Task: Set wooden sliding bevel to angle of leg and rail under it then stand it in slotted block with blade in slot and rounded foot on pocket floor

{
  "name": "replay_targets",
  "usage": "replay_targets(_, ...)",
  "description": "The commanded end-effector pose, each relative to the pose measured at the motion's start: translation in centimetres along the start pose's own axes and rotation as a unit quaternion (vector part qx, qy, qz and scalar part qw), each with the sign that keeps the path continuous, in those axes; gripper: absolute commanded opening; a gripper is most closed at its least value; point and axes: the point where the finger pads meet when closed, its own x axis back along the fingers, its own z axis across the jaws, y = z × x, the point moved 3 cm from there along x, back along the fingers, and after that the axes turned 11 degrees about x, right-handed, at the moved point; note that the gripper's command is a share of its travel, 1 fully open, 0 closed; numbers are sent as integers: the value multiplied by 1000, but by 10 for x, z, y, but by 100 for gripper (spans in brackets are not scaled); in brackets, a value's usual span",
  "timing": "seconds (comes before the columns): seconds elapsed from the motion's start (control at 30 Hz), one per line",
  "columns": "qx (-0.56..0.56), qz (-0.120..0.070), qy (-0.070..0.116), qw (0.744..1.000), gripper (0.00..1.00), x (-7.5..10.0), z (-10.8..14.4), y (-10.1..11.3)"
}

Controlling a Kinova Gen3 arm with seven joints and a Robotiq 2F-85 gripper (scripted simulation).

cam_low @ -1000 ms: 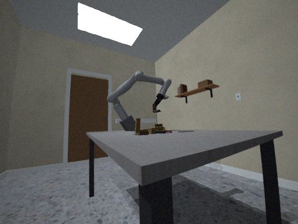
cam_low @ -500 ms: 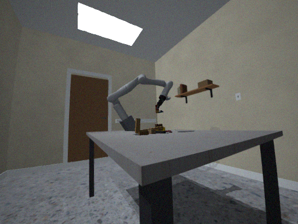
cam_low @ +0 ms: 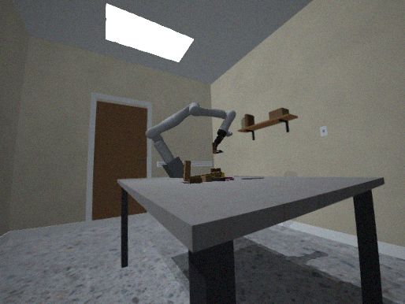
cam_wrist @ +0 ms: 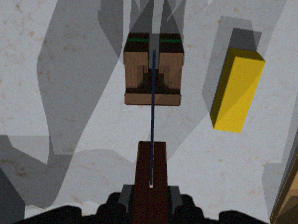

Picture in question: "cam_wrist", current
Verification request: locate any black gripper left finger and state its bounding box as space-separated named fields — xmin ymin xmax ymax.
xmin=12 ymin=184 xmax=134 ymax=224

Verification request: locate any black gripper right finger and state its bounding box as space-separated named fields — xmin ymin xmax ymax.
xmin=168 ymin=186 xmax=268 ymax=224

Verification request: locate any yellow rectangular block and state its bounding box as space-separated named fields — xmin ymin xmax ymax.
xmin=210 ymin=47 xmax=266 ymax=133

